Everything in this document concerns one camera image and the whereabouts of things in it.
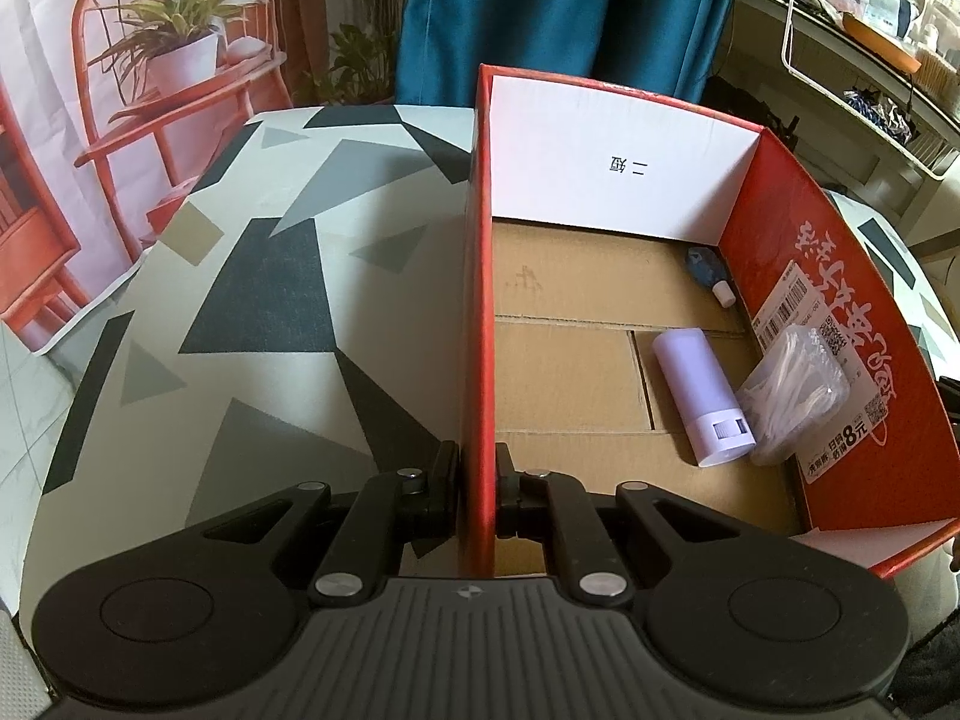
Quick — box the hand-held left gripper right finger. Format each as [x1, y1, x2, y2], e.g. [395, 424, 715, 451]
[495, 444, 743, 605]

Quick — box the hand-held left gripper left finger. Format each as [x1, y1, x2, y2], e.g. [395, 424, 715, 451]
[202, 441, 460, 608]

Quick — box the lavender cylindrical container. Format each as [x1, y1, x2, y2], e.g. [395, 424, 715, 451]
[651, 328, 755, 470]

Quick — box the small blue bottle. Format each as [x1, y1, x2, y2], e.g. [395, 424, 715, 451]
[684, 246, 740, 308]

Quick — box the clear pack of cotton swabs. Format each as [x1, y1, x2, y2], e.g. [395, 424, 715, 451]
[735, 325, 852, 466]

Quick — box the red cardboard box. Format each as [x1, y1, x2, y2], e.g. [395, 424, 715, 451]
[459, 64, 960, 578]

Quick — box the printed room backdrop poster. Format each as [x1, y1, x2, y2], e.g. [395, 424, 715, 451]
[0, 0, 421, 357]

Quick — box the teal curtain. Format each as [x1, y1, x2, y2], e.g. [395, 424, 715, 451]
[394, 0, 743, 102]

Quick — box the orange tray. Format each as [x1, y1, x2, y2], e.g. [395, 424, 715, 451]
[844, 11, 923, 72]

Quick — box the cotton swab container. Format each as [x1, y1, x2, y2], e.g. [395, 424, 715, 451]
[915, 49, 960, 95]

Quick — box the white wire basket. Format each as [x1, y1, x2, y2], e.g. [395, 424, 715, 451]
[780, 0, 960, 181]

